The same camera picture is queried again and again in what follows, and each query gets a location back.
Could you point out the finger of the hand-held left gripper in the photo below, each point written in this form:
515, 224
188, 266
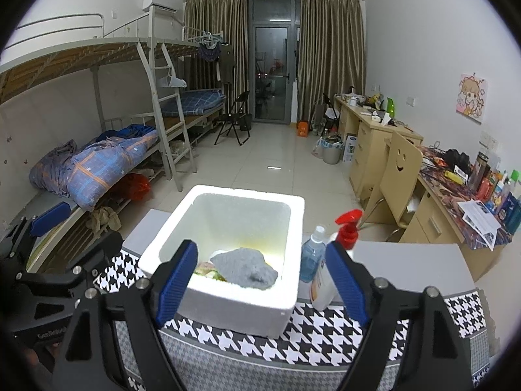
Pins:
77, 277
49, 218

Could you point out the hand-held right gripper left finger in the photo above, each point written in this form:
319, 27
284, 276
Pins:
177, 281

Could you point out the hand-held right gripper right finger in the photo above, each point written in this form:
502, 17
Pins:
346, 281

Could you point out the white foam box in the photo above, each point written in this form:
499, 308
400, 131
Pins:
228, 317

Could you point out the grey soft cloth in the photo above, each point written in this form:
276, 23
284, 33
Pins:
244, 269

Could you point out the green patterned soft item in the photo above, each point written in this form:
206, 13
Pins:
207, 272

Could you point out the white spray bottle red nozzle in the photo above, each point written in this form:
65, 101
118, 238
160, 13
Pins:
323, 289

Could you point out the clear blue plastic bottle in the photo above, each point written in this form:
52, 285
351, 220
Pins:
311, 256

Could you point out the yellowish crumpled cloth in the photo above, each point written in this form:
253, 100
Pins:
104, 220

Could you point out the blue plaid quilt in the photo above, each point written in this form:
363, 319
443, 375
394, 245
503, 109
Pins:
97, 167

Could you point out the red plastic bag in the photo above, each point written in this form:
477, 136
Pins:
136, 187

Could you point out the light wooden desk with mat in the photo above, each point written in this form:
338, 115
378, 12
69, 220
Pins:
435, 224

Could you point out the black white houndstooth cloth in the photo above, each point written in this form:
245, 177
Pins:
264, 350

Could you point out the metal bucket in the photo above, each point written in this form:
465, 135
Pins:
331, 152

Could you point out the wooden chair with smiley face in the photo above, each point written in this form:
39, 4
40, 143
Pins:
401, 163

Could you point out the patterned desk mat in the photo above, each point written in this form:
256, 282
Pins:
447, 199

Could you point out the light wooden desk with drawers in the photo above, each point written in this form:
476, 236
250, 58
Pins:
368, 150

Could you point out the white carton with blue print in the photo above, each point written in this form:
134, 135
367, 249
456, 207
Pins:
350, 148

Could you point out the white printed paper sheet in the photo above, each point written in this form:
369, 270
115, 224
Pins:
480, 220

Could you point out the white metal bed ladder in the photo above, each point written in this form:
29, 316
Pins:
171, 130

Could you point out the white metal bunk bed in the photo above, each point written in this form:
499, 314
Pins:
61, 57
191, 44

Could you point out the black bag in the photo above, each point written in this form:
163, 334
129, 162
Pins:
456, 159

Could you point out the black folding chair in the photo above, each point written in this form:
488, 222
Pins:
327, 112
234, 120

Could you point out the row of toiletry bottles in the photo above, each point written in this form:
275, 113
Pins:
500, 195

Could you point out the blue checked mattress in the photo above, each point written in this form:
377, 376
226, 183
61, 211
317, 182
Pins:
195, 102

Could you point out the pile of desk clutter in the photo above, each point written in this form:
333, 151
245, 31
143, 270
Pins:
362, 98

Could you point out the dark hanging clothes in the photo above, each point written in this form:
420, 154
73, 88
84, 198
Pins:
215, 57

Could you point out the brown curtain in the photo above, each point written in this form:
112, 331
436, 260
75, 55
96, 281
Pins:
329, 49
215, 20

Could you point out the glass balcony door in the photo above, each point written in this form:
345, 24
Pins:
270, 57

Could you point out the white air conditioner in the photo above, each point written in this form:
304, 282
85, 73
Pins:
158, 2

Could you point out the white wall socket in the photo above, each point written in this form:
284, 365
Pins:
488, 140

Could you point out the cartoon wall poster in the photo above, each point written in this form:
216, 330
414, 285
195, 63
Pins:
471, 97

